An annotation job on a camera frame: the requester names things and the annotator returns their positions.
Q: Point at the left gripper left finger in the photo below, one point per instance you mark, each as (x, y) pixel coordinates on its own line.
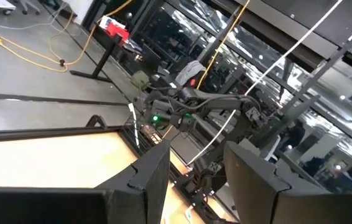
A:
(70, 205)

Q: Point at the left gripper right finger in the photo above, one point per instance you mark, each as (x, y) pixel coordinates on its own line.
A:
(257, 193)

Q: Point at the green and white toothbrush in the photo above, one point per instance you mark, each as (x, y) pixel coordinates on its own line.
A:
(134, 124)

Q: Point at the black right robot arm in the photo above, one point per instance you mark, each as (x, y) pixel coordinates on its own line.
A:
(219, 99)

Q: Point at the grey cloth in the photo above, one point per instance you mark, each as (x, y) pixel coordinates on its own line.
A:
(190, 70)

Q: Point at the olive green bag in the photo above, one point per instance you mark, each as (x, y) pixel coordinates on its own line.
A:
(140, 80)

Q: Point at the black desk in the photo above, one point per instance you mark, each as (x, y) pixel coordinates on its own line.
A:
(103, 62)

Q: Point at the red box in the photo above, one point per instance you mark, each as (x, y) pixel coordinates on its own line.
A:
(118, 32)

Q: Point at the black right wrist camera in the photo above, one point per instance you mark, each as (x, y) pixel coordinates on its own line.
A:
(160, 110)

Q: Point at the black arched bracket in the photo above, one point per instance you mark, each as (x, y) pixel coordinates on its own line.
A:
(96, 116)

